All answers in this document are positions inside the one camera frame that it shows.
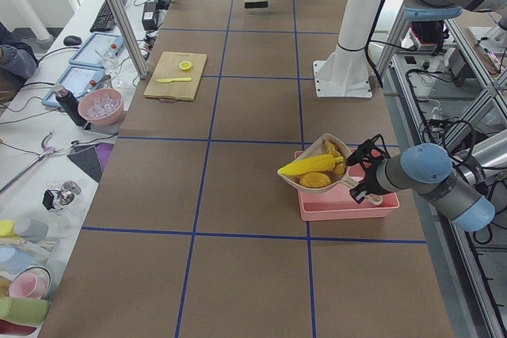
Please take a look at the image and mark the wooden hand brush black bristles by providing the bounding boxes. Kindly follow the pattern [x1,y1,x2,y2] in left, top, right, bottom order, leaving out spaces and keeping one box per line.
[244,0,280,9]

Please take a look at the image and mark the yellow toy corn cob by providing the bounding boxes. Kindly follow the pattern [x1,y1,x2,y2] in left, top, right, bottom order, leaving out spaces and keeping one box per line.
[277,154,344,177]

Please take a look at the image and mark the beige plastic dustpan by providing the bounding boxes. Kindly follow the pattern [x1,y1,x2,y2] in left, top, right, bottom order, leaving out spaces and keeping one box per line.
[276,133,383,205]

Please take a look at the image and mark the toy potato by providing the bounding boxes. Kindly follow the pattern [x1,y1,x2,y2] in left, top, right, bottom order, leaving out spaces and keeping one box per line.
[299,172,331,188]

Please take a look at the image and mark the pink plastic bin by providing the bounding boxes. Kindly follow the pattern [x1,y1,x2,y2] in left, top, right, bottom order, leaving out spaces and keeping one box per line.
[293,150,401,222]

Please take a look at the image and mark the yellow lemon half toy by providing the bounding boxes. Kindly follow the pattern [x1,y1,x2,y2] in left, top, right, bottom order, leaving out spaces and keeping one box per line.
[178,60,193,71]

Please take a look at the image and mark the black power adapter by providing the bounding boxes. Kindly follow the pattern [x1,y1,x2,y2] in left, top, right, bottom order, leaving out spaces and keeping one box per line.
[142,1,158,31]

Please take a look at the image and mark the yellow toy knife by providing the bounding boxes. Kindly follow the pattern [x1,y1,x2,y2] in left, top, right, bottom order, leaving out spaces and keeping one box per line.
[155,77,193,84]

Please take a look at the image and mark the wooden cutting board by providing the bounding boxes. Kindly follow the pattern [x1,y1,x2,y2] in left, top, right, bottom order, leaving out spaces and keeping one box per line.
[143,51,208,101]

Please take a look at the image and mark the black keyboard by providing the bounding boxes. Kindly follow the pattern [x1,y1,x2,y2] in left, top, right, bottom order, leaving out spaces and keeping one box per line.
[90,1,116,32]

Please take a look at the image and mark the blue teach pendant far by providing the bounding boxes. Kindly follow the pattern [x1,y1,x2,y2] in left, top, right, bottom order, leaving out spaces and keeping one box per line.
[69,32,124,67]

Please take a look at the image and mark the blue teach pendant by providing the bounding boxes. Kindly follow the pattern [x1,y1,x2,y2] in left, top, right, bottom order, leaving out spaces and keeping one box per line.
[56,65,105,100]
[69,32,124,67]

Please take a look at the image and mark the black computer mouse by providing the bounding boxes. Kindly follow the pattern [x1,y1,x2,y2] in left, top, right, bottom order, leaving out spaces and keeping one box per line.
[63,35,82,47]

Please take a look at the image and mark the pink bowl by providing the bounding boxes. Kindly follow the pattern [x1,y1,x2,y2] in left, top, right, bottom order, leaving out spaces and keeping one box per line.
[78,88,124,126]

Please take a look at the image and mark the blue teach pendant near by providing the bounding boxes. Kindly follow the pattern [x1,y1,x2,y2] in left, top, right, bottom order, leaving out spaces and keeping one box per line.
[56,65,105,100]

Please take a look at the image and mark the black water bottle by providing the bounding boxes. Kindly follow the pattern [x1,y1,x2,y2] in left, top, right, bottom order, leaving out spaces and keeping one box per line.
[52,84,86,127]

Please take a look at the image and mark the person in dark jacket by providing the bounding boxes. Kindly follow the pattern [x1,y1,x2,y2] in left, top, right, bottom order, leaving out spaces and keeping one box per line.
[1,24,38,79]

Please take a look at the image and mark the grey cup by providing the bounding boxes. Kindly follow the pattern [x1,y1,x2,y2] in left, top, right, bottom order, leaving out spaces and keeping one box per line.
[13,217,49,243]

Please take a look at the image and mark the pink cup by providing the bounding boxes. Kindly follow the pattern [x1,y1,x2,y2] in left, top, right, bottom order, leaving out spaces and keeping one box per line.
[8,267,51,299]

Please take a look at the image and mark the green cup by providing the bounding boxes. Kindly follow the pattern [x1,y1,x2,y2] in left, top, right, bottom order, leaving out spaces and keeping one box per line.
[1,297,51,327]

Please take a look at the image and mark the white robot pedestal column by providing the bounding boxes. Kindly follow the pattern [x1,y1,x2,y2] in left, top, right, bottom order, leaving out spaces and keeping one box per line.
[313,0,384,98]

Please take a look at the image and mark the aluminium frame post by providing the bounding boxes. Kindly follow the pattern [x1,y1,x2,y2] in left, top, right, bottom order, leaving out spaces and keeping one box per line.
[105,0,149,79]

